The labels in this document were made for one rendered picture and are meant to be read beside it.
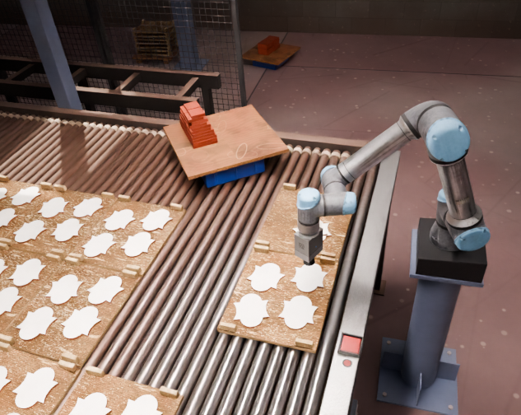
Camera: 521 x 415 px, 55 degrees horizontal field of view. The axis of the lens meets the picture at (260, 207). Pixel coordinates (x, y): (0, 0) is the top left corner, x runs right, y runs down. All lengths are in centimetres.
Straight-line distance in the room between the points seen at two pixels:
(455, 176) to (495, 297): 168
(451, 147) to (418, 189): 236
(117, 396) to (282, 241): 85
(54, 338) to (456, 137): 147
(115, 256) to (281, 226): 70
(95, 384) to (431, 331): 142
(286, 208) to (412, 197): 178
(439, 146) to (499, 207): 237
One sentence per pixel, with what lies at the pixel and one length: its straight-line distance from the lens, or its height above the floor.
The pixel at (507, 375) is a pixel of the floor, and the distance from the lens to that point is 295.
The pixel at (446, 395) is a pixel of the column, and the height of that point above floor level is 1.
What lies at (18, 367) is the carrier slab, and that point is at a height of 94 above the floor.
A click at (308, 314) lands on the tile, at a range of 179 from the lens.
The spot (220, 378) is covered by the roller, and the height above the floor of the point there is 92.
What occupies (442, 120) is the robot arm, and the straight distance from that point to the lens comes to 157.
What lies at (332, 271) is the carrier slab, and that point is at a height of 94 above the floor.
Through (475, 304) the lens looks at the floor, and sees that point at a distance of 319.
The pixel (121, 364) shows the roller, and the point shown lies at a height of 92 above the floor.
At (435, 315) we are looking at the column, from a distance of 231.
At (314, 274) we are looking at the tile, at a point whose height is 94.
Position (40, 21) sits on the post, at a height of 148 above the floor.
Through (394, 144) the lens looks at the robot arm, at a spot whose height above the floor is 144.
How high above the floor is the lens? 235
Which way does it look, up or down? 39 degrees down
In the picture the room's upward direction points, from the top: 5 degrees counter-clockwise
